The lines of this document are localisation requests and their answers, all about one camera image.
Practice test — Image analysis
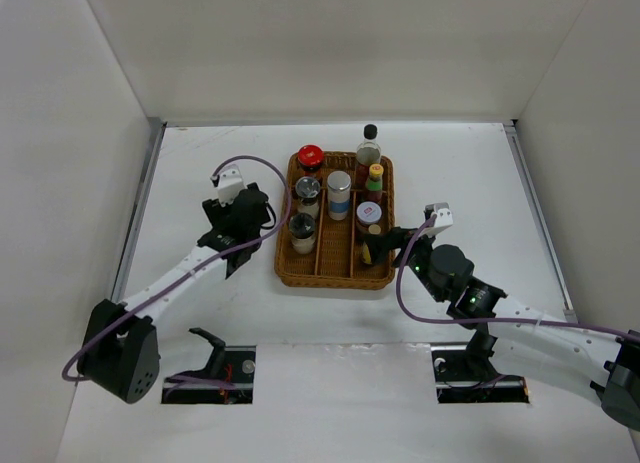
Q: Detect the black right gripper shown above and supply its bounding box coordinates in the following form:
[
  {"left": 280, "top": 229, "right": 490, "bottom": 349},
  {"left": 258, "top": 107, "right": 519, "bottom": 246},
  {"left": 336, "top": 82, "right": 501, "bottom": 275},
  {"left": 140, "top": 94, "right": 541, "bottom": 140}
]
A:
[{"left": 364, "top": 224, "right": 447, "bottom": 302}]

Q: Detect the yellow label sesame oil bottle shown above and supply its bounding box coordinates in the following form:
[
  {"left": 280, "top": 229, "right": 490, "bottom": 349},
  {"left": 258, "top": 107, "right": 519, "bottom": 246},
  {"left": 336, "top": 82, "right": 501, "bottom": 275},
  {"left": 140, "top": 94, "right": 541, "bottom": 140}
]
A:
[{"left": 361, "top": 224, "right": 382, "bottom": 266}]

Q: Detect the white lid red label jar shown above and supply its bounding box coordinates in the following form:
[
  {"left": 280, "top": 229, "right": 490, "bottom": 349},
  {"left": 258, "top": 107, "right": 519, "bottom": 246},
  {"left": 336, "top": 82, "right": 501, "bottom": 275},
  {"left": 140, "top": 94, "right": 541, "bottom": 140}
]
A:
[{"left": 355, "top": 201, "right": 383, "bottom": 235}]

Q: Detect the clear glass shaker jar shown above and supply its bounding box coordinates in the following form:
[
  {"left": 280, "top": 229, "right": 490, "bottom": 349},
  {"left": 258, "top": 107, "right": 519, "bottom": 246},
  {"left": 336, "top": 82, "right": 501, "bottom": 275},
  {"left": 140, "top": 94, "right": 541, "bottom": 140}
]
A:
[{"left": 288, "top": 213, "right": 316, "bottom": 255}]

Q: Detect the green label chili sauce bottle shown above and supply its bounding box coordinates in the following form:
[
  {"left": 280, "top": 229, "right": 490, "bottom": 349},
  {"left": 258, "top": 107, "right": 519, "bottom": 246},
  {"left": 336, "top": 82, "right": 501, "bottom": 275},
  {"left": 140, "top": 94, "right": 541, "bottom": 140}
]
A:
[{"left": 361, "top": 163, "right": 384, "bottom": 204}]

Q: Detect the clear salt grinder black top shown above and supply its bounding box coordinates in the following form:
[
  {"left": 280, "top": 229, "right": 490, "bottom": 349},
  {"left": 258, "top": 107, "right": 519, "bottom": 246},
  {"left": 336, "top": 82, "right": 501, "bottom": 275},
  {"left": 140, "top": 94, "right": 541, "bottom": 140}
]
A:
[{"left": 294, "top": 176, "right": 321, "bottom": 220}]

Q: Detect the silver lid white pepper jar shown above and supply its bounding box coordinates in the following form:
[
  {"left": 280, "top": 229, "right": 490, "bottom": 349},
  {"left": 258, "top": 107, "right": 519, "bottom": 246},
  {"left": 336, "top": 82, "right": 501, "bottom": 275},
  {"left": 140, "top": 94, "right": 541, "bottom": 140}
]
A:
[{"left": 327, "top": 170, "right": 351, "bottom": 221}]

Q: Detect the tall dark soy sauce bottle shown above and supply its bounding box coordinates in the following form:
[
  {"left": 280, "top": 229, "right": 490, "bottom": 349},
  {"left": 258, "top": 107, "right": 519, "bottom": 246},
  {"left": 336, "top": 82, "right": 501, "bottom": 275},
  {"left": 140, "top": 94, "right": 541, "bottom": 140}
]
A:
[{"left": 354, "top": 124, "right": 382, "bottom": 189}]

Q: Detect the red lid chili sauce jar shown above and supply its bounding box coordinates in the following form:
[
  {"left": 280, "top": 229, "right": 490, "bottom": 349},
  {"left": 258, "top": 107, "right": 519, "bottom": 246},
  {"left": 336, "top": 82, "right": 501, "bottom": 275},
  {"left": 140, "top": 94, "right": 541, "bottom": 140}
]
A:
[{"left": 297, "top": 144, "right": 324, "bottom": 177}]

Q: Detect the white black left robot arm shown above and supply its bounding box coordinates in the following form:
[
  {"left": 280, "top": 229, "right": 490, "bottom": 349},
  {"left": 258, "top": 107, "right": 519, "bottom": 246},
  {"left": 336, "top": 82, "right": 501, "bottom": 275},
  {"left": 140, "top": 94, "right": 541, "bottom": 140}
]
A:
[{"left": 65, "top": 182, "right": 276, "bottom": 404}]

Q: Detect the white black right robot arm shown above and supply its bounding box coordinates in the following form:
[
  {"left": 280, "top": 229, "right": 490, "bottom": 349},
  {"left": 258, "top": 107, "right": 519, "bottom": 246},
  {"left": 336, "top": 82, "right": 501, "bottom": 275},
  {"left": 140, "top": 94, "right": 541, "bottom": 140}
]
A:
[{"left": 364, "top": 226, "right": 639, "bottom": 430}]

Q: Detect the brown wicker divided basket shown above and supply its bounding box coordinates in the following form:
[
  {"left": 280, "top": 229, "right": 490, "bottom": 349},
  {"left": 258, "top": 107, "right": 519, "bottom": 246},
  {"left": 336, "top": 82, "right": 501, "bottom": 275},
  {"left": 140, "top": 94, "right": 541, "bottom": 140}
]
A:
[{"left": 274, "top": 151, "right": 395, "bottom": 290}]

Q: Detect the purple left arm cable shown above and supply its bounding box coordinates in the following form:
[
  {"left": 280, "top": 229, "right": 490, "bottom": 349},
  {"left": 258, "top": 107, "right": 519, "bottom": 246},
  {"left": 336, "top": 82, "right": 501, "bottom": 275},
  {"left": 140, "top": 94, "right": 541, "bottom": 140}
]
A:
[{"left": 61, "top": 155, "right": 294, "bottom": 397}]

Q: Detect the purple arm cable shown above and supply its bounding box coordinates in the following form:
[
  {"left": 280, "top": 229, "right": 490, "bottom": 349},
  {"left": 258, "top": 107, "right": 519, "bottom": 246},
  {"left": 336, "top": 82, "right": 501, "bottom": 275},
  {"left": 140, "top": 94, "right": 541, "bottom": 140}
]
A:
[
  {"left": 396, "top": 220, "right": 640, "bottom": 389},
  {"left": 61, "top": 155, "right": 294, "bottom": 397}
]

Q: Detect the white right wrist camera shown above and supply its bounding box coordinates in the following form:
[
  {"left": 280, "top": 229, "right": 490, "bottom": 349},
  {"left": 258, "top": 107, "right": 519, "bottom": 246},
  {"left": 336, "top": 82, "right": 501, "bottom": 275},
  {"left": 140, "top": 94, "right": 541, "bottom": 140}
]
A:
[{"left": 423, "top": 202, "right": 453, "bottom": 237}]

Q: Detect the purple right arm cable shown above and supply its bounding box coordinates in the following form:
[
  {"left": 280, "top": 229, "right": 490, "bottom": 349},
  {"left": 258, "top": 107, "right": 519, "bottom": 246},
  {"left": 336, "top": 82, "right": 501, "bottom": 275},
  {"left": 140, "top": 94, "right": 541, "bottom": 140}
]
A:
[{"left": 396, "top": 220, "right": 640, "bottom": 389}]

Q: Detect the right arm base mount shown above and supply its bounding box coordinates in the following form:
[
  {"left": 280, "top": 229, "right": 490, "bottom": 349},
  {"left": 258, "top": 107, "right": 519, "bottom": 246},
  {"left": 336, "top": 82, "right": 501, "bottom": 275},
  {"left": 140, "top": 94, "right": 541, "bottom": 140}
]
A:
[{"left": 430, "top": 333, "right": 529, "bottom": 404}]

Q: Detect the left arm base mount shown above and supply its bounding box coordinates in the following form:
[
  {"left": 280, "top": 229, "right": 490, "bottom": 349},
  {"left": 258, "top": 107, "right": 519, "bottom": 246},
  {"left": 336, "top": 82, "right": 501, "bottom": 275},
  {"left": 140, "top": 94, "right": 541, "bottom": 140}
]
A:
[{"left": 160, "top": 327, "right": 257, "bottom": 405}]

